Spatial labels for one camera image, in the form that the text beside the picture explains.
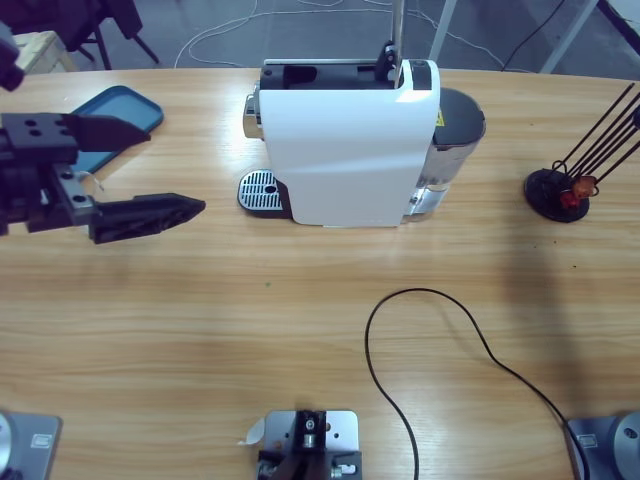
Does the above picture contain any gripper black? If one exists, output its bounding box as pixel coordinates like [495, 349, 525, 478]
[0, 113, 207, 246]

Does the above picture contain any clear drinking glass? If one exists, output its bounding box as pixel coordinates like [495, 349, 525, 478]
[73, 169, 107, 201]

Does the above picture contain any grey machine lid lever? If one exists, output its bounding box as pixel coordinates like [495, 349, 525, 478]
[374, 0, 407, 87]

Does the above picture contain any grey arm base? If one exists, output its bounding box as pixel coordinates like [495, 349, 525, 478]
[0, 409, 64, 480]
[564, 410, 640, 480]

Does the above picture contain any white capsule coffee machine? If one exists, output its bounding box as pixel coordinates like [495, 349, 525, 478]
[243, 58, 441, 229]

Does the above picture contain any blue plastic tray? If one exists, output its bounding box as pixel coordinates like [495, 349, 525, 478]
[69, 84, 165, 174]

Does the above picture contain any metal drip tray grille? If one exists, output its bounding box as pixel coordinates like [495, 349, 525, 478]
[237, 169, 294, 220]

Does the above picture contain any wooden crate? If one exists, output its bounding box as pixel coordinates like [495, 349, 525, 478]
[14, 30, 81, 76]

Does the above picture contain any black chair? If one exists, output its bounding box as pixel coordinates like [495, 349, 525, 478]
[0, 0, 161, 71]

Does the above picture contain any white paper tag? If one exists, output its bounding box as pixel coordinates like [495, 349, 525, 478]
[237, 418, 268, 446]

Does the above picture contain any black capsule holder with rods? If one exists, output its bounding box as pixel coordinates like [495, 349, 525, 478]
[523, 83, 640, 223]

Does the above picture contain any white floor cable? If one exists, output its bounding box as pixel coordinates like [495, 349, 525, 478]
[173, 0, 506, 70]

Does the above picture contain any thin black cable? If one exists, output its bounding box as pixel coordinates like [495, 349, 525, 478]
[364, 287, 591, 480]

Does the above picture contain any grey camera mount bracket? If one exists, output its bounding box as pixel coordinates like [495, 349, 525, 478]
[257, 409, 364, 480]

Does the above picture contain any white metal frame leg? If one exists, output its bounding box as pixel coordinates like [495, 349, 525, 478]
[428, 0, 459, 62]
[542, 0, 600, 74]

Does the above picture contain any black floor cable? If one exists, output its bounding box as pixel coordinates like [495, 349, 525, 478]
[500, 0, 569, 71]

